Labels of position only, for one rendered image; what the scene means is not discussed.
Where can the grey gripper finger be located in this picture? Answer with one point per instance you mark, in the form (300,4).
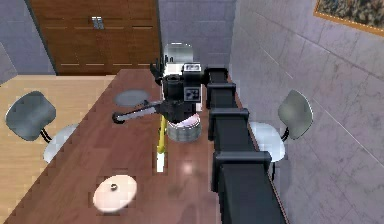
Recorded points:
(140,113)
(145,106)

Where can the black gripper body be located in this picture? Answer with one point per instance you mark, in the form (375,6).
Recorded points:
(174,100)

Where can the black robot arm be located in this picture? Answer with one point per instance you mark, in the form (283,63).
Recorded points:
(240,180)

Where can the yellow electric lamp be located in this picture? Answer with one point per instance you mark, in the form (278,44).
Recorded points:
(162,133)

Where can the pale grey chair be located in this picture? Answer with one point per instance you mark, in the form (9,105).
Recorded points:
(179,53)

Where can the dark grey chair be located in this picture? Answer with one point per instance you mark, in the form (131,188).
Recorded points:
(30,115)

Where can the grey green chair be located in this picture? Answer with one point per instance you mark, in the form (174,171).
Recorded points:
(295,113)

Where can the grey round plate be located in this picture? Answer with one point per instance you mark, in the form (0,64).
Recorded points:
(131,97)

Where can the grey ribbed round pot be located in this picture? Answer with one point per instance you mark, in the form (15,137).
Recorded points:
(184,131)

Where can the black pronged object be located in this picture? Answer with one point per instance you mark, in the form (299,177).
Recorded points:
(156,71)

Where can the brown wooden table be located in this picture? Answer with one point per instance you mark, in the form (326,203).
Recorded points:
(100,150)

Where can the brown wooden door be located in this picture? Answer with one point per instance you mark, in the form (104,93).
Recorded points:
(100,43)

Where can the white round lid with knob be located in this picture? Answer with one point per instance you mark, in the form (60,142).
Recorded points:
(116,196)

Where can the framed picture with orange frame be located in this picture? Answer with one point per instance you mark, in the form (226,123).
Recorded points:
(353,11)

